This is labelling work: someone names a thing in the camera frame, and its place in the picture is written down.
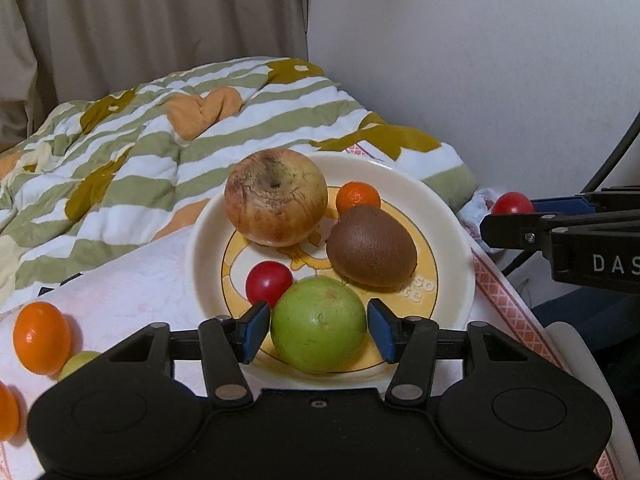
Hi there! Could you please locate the thin black cable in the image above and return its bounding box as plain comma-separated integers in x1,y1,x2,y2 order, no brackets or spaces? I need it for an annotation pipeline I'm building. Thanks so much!
500,249,547,277

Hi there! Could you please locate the white crumpled cloth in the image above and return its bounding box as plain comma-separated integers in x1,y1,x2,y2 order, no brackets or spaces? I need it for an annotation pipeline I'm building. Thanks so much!
457,187,501,251

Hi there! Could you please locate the thick black cable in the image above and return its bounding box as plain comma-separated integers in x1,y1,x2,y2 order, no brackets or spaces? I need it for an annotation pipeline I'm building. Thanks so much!
581,110,640,195

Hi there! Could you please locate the beige curtain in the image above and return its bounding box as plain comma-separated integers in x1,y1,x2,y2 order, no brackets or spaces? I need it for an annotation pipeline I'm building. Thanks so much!
0,0,308,156

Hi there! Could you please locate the cream plate with yellow print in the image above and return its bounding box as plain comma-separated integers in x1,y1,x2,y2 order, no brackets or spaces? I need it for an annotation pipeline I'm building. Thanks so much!
185,152,476,383

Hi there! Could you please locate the green apple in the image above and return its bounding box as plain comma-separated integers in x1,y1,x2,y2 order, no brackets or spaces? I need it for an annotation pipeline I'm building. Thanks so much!
59,351,103,382
270,276,368,373

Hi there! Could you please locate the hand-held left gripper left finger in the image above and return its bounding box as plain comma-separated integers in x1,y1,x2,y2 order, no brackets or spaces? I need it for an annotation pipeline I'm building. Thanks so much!
102,301,271,410

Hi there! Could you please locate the green striped floral blanket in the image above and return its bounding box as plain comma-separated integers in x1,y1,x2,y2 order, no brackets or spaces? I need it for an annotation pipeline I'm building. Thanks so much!
0,57,476,306

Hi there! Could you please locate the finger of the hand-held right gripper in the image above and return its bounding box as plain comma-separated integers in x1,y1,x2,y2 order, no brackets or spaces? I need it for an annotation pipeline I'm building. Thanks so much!
480,209,640,256
530,186,640,214

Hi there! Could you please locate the brown kiwi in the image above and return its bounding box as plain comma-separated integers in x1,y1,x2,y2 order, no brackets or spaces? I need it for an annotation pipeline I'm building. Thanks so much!
326,205,418,288

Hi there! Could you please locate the red cherry tomato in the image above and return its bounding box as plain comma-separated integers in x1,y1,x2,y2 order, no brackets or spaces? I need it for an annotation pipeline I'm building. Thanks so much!
245,260,294,306
491,191,536,216

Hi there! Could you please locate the large blemished red-yellow apple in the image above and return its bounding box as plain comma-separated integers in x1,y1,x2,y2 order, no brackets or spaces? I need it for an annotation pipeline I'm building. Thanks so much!
223,149,329,247

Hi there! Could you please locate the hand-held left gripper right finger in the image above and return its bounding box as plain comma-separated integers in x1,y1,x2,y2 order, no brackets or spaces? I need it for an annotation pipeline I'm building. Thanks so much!
367,299,533,408

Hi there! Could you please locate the dark blue cloth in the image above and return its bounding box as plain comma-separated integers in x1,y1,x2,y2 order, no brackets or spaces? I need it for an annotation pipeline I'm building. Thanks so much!
530,292,640,341

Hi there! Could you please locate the small mandarin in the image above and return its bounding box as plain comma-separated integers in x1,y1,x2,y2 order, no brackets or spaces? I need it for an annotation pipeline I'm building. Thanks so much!
335,181,382,216

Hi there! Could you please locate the orange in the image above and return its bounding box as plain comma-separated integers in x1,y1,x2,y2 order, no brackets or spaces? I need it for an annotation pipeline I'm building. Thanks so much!
12,301,72,376
0,380,21,443

